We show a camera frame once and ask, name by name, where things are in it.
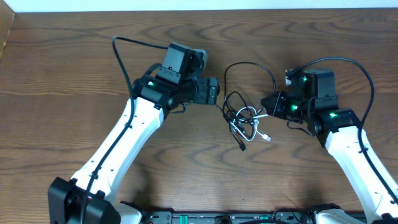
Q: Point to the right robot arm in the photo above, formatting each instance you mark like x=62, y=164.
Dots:
x=312, y=99

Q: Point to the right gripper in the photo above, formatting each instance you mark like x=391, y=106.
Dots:
x=276, y=109

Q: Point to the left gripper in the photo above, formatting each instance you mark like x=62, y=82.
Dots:
x=204, y=85

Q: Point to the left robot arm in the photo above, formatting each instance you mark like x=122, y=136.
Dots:
x=89, y=196

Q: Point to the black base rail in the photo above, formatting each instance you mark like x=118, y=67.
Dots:
x=330, y=213

